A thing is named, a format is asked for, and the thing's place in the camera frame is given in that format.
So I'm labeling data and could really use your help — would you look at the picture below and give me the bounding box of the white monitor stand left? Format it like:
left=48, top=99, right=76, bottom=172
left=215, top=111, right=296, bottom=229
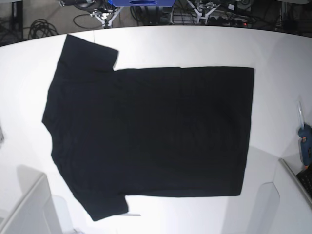
left=0, top=173, right=63, bottom=234

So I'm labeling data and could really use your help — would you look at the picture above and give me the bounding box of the black keyboard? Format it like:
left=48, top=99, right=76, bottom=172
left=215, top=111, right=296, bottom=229
left=296, top=168, right=312, bottom=197

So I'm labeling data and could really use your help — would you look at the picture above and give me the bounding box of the black T-shirt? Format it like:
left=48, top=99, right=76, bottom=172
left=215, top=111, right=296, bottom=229
left=42, top=35, right=254, bottom=221

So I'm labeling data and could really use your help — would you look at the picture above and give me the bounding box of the blue plastic box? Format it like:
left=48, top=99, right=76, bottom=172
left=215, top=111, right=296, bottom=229
left=108, top=0, right=175, bottom=7

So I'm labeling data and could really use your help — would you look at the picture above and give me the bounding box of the blue glue gun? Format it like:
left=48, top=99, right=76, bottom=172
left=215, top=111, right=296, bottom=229
left=297, top=101, right=312, bottom=166

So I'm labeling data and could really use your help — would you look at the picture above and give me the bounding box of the black power strip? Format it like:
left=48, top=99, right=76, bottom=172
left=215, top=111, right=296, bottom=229
left=206, top=16, right=250, bottom=28

